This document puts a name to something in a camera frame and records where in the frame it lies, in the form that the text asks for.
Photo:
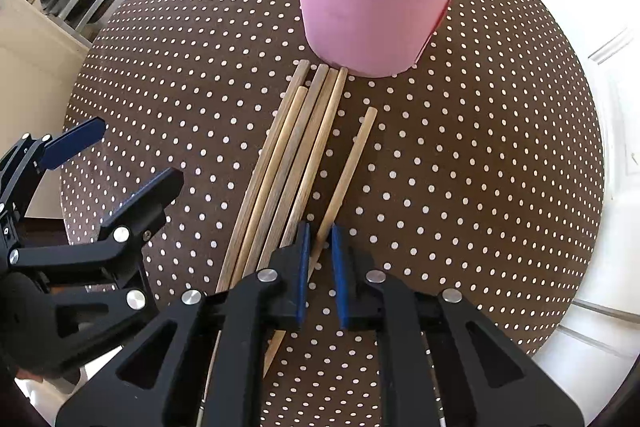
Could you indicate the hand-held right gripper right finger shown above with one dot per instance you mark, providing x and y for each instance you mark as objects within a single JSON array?
[{"x": 341, "y": 272}]

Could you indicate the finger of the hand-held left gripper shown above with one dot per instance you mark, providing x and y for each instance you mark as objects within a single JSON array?
[
  {"x": 72, "y": 142},
  {"x": 150, "y": 202}
]

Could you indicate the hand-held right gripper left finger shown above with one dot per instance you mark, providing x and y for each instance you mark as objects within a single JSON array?
[{"x": 302, "y": 267}]

